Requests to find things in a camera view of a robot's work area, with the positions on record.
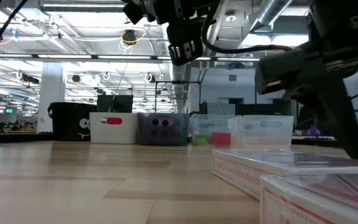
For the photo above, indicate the red studded brick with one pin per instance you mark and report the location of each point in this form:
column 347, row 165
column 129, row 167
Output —
column 221, row 138

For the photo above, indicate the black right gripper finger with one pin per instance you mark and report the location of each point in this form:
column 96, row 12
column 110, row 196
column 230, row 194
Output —
column 337, row 118

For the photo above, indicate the pink-backed playing card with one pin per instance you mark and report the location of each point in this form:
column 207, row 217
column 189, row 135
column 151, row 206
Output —
column 259, row 161

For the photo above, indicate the black overhead camera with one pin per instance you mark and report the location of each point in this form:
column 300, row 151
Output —
column 129, row 35

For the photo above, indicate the large red rounded block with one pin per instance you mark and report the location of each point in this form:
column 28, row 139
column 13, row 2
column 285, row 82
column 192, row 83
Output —
column 115, row 121

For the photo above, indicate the red playing card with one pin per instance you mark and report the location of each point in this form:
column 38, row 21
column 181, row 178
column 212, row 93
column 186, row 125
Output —
column 322, row 199

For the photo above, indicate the black background monitor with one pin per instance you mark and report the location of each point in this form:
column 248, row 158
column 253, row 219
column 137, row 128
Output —
column 115, row 103

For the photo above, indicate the white plastic bin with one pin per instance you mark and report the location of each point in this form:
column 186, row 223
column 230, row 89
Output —
column 113, row 135

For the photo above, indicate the black cup with eyes print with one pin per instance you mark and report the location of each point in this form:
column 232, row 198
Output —
column 68, row 123

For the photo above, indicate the dark grey plastic bin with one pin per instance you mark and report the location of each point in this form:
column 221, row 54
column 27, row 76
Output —
column 179, row 130

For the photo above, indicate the purple background object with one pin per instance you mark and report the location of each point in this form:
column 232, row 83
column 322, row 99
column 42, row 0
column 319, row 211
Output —
column 314, row 131

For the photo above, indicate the white building column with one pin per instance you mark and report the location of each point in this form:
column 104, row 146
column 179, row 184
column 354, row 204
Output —
column 51, row 96

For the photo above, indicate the silver ventilation duct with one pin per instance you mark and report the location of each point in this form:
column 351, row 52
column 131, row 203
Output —
column 269, row 12

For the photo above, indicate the green exit sign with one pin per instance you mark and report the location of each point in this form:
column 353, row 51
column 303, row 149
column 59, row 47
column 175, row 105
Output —
column 9, row 110

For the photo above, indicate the clear plastic bin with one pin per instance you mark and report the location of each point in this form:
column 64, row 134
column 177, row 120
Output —
column 269, row 133
column 216, row 123

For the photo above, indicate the lime green studded brick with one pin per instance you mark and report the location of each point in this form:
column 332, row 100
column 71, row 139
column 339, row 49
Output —
column 202, row 140

